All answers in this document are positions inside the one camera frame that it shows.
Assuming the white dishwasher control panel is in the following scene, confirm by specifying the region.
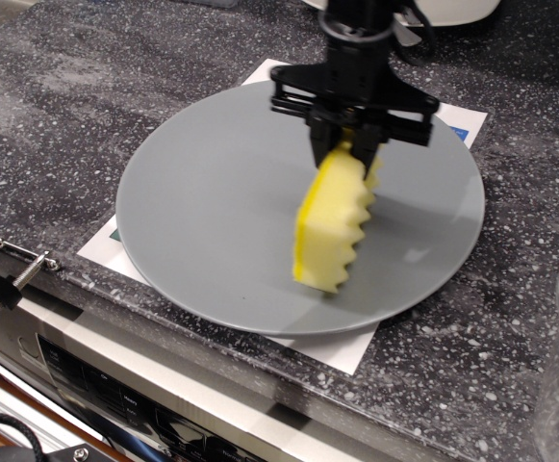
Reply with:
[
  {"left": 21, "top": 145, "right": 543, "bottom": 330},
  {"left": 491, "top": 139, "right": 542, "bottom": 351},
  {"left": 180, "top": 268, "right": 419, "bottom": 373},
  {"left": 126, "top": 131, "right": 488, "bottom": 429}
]
[{"left": 0, "top": 299, "right": 439, "bottom": 461}]

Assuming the black cable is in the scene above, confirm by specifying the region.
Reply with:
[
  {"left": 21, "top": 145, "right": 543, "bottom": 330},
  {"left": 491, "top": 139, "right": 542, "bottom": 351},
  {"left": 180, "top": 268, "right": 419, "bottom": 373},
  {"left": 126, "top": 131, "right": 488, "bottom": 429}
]
[{"left": 392, "top": 0, "right": 437, "bottom": 68}]

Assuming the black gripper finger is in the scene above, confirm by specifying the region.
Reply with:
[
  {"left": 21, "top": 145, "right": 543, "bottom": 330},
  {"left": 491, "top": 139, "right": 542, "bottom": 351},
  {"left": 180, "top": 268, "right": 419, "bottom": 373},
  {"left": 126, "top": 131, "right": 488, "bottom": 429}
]
[
  {"left": 308, "top": 117, "right": 343, "bottom": 167},
  {"left": 350, "top": 127, "right": 389, "bottom": 180}
]

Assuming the silver spoon handle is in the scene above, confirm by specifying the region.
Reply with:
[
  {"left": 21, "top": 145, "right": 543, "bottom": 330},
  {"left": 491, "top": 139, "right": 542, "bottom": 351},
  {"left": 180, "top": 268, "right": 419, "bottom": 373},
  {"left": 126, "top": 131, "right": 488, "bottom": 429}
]
[{"left": 393, "top": 19, "right": 422, "bottom": 47}]

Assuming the yellow wavy sponge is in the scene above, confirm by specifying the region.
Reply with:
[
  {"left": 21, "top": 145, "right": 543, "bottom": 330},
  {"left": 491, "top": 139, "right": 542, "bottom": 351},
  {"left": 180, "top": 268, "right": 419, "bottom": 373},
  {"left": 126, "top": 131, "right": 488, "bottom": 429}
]
[{"left": 292, "top": 141, "right": 381, "bottom": 294}]

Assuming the grey round plate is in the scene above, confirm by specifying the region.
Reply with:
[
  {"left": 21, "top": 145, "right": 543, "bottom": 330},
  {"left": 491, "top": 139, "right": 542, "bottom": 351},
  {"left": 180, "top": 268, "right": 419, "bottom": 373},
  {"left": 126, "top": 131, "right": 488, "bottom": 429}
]
[{"left": 115, "top": 76, "right": 486, "bottom": 337}]

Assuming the white dish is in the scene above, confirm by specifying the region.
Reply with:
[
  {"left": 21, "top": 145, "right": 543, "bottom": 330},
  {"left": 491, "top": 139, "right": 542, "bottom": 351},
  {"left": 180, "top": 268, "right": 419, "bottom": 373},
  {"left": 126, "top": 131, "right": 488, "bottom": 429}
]
[{"left": 305, "top": 0, "right": 500, "bottom": 29}]

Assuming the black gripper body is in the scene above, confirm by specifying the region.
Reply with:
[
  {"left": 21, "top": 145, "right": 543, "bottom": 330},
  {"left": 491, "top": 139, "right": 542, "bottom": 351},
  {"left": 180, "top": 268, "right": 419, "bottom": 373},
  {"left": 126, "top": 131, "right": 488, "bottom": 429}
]
[{"left": 270, "top": 1, "right": 439, "bottom": 145}]

